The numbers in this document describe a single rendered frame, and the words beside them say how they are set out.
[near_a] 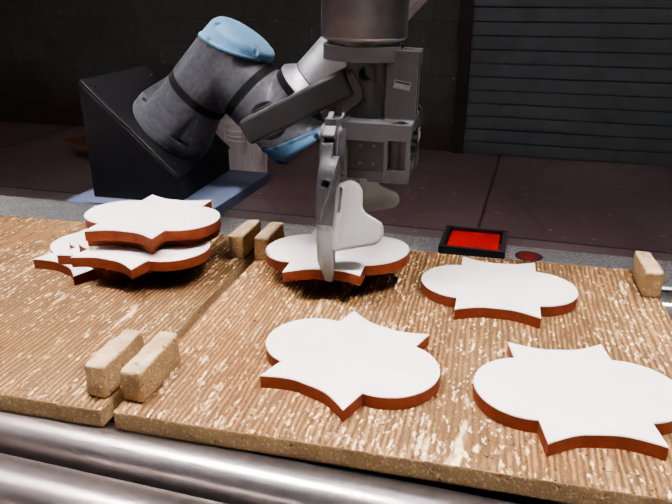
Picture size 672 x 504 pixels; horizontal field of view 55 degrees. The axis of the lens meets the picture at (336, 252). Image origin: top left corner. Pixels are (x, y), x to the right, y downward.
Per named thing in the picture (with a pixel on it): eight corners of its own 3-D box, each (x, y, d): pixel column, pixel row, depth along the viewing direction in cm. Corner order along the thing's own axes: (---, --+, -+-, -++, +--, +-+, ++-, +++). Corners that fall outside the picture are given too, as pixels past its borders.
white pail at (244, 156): (219, 185, 433) (216, 130, 419) (236, 174, 460) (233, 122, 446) (262, 188, 427) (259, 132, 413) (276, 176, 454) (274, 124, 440)
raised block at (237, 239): (248, 239, 76) (247, 217, 75) (263, 241, 76) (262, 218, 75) (228, 258, 71) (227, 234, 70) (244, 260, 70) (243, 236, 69)
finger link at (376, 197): (397, 243, 69) (396, 179, 62) (343, 238, 70) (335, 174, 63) (402, 222, 71) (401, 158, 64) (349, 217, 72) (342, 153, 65)
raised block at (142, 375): (162, 359, 51) (158, 328, 50) (183, 361, 51) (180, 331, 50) (121, 402, 46) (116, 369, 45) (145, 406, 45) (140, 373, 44)
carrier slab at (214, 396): (274, 250, 77) (273, 238, 76) (644, 284, 68) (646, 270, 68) (114, 430, 45) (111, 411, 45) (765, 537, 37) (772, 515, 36)
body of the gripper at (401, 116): (406, 193, 57) (416, 50, 52) (312, 185, 58) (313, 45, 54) (417, 171, 64) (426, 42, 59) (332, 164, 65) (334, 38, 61)
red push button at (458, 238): (451, 239, 82) (451, 229, 81) (499, 244, 80) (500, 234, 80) (445, 257, 76) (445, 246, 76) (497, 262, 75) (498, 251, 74)
